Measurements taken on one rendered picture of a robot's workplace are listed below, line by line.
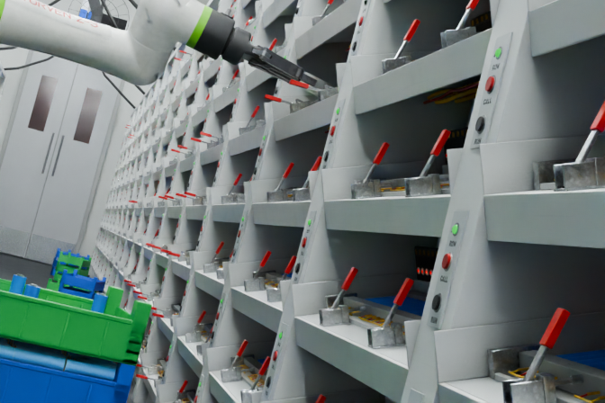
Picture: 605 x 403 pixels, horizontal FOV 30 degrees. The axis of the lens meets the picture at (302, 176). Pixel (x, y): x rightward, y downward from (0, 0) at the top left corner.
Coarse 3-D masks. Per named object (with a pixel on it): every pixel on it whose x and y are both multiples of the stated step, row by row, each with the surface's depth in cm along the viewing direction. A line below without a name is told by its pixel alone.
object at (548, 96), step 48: (528, 48) 112; (576, 48) 113; (480, 96) 120; (528, 96) 112; (576, 96) 113; (480, 192) 112; (480, 240) 111; (432, 288) 118; (480, 288) 111; (528, 288) 112; (576, 288) 113; (432, 336) 114; (432, 384) 111
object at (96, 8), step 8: (88, 0) 859; (96, 0) 863; (104, 0) 887; (80, 8) 855; (96, 8) 862; (96, 16) 864; (104, 16) 862; (104, 24) 864; (112, 24) 864; (120, 24) 865; (128, 24) 862
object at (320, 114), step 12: (300, 96) 251; (312, 96) 251; (336, 96) 192; (276, 108) 249; (288, 108) 250; (312, 108) 210; (324, 108) 201; (276, 120) 246; (288, 120) 233; (300, 120) 222; (312, 120) 211; (324, 120) 202; (276, 132) 247; (288, 132) 234; (300, 132) 223; (324, 132) 248
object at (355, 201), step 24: (384, 144) 165; (456, 144) 174; (336, 168) 180; (360, 168) 181; (384, 168) 181; (408, 168) 182; (432, 168) 183; (456, 168) 120; (336, 192) 180; (360, 192) 163; (384, 192) 172; (408, 192) 139; (432, 192) 138; (336, 216) 172; (360, 216) 158; (384, 216) 146; (408, 216) 136; (432, 216) 127
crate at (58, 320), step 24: (0, 288) 156; (24, 288) 157; (120, 288) 161; (0, 312) 137; (24, 312) 138; (48, 312) 139; (72, 312) 140; (96, 312) 141; (120, 312) 157; (144, 312) 143; (0, 336) 137; (24, 336) 138; (48, 336) 139; (72, 336) 140; (96, 336) 141; (120, 336) 142; (120, 360) 142
